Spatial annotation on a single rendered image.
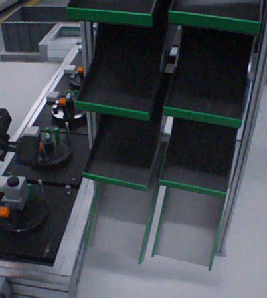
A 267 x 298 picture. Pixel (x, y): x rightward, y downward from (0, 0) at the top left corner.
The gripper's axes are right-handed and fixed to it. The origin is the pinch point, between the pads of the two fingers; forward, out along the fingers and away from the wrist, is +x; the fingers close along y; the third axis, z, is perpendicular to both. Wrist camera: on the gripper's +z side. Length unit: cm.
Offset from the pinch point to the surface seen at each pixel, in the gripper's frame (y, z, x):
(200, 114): -41.2, 5.8, -20.8
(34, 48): 69, 102, 162
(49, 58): 31, 67, 99
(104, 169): -24.0, -2.5, -5.9
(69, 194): -10.3, -7.1, 20.9
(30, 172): 3.7, -1.6, 25.6
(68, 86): 7, 38, 62
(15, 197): -0.6, -9.8, 6.9
